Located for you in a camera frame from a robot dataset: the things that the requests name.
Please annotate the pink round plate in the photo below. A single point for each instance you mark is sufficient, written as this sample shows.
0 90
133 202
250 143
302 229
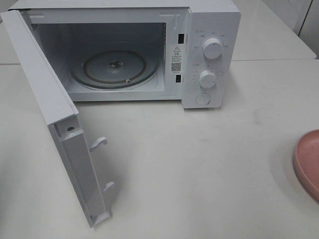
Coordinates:
306 162

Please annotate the white warning label sticker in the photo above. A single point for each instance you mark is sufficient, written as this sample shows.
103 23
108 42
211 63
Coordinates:
176 59

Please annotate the white microwave oven body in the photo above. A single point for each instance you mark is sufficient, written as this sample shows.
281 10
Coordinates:
68 30

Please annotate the white microwave door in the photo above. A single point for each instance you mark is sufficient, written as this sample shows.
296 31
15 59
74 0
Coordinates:
60 115

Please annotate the white microwave knob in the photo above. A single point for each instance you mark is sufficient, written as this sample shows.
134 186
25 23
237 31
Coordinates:
207 79
212 48

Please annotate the glass microwave turntable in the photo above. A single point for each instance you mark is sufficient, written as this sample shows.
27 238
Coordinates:
114 69

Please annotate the white round door button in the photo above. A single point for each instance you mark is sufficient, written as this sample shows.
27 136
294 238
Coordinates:
203 99

